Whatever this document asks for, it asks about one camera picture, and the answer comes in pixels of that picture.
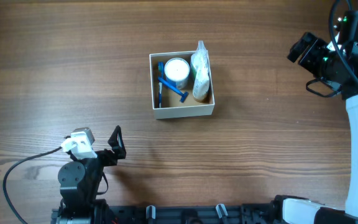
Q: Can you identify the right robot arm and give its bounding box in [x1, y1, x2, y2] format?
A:
[274, 32, 358, 223]

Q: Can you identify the white cardboard box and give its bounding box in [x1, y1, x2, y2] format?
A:
[149, 50, 215, 119]

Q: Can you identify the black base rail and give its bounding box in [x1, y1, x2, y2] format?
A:
[50, 203, 279, 224]

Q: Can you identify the black left camera cable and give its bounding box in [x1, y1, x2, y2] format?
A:
[2, 146, 64, 224]

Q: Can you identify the cotton swab tub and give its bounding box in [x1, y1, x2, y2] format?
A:
[164, 57, 190, 90]

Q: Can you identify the clear bottle with dark liquid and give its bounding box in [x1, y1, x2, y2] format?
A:
[190, 40, 209, 81]

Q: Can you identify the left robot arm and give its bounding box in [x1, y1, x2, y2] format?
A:
[51, 126, 126, 223]

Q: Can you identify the white squeeze tube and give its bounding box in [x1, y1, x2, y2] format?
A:
[192, 54, 211, 103]

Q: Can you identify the blue white toothbrush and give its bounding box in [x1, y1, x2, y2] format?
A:
[158, 62, 164, 108]

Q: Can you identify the blue disposable razor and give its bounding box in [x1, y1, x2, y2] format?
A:
[158, 77, 188, 103]

